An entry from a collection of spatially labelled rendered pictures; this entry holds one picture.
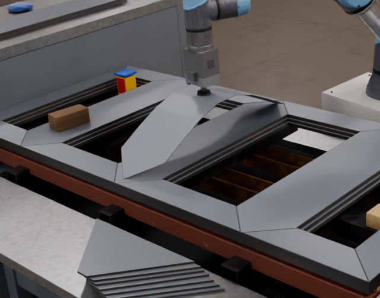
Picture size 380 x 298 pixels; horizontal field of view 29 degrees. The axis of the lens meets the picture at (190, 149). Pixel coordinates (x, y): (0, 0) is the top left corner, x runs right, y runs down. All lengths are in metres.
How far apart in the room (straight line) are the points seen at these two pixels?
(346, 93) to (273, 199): 0.96
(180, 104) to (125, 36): 0.93
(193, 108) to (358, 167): 0.49
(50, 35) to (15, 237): 1.00
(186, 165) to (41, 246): 0.45
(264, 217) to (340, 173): 0.30
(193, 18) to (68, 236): 0.69
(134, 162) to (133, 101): 0.58
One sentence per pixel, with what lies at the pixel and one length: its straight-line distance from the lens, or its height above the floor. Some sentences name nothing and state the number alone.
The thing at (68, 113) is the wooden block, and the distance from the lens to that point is 2.42.
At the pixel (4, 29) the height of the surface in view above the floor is 1.07.
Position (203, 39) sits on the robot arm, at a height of 1.16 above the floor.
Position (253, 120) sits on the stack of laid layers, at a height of 0.85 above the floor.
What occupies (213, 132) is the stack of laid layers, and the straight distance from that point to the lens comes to 2.27.
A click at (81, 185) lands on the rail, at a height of 0.79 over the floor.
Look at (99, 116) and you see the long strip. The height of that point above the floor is 0.85.
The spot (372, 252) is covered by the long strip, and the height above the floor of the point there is 0.85.
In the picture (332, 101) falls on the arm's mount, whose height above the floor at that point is 0.76.
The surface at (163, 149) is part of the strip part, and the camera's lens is 2.04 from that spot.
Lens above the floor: 1.72
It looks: 24 degrees down
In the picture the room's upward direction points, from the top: 5 degrees counter-clockwise
